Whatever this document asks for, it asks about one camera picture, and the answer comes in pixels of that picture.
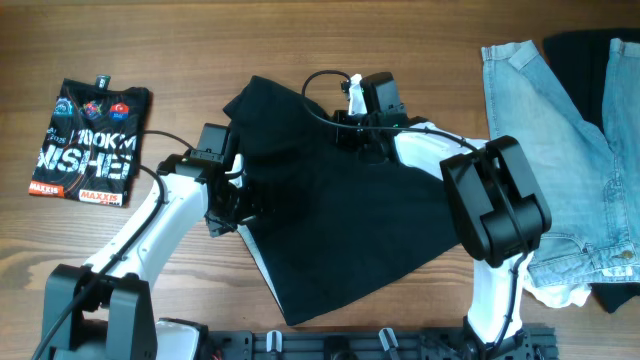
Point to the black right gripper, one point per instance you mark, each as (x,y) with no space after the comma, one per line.
(343,139)

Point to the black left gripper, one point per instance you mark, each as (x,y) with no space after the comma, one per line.
(218,225)

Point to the black t-shirt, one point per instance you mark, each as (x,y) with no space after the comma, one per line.
(330,228)

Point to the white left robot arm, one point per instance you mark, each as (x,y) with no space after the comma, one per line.
(103,308)

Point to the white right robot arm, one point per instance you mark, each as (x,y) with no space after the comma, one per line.
(497,206)

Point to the folded black printed jersey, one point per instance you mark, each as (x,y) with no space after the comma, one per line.
(90,153)

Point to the black garment in pile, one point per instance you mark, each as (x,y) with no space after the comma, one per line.
(579,61)

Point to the light blue denim jeans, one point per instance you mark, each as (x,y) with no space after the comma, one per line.
(589,175)

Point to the white garment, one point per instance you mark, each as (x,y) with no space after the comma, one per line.
(559,296)

